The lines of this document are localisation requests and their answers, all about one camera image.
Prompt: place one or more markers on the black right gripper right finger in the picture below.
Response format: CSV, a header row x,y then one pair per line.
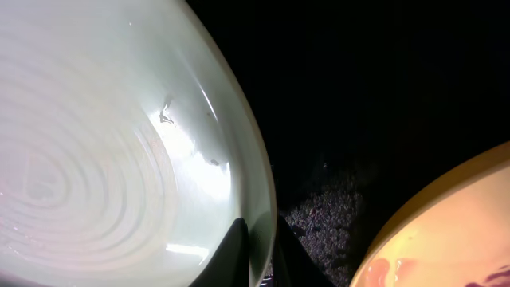
x,y
292,266

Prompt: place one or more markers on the mint green plate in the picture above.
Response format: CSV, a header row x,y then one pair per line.
x,y
127,147

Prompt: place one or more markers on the yellow plate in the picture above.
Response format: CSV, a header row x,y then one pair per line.
x,y
453,233

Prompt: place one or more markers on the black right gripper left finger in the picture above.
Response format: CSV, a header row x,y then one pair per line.
x,y
229,266

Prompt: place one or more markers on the black round tray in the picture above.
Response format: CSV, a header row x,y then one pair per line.
x,y
361,104

